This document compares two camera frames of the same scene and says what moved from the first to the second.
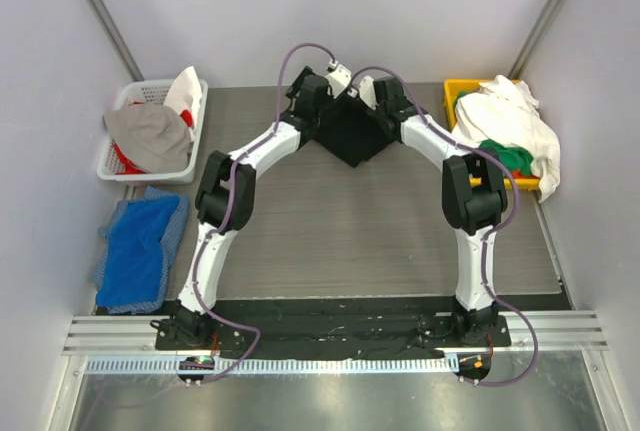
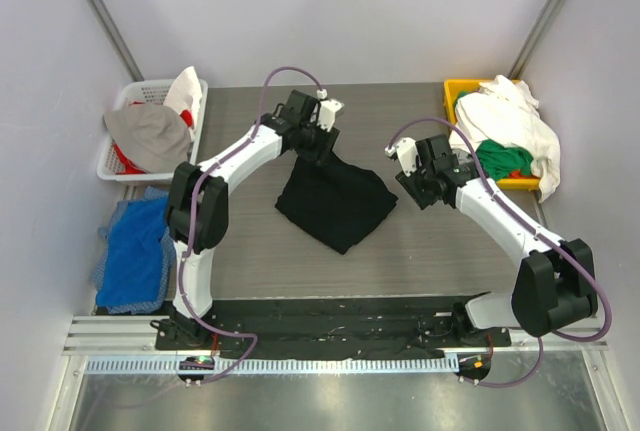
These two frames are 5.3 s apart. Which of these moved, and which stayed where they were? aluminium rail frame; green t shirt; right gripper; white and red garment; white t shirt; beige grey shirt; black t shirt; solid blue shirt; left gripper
Moved: black t shirt; left gripper; right gripper
Stayed: beige grey shirt; aluminium rail frame; solid blue shirt; green t shirt; white t shirt; white and red garment
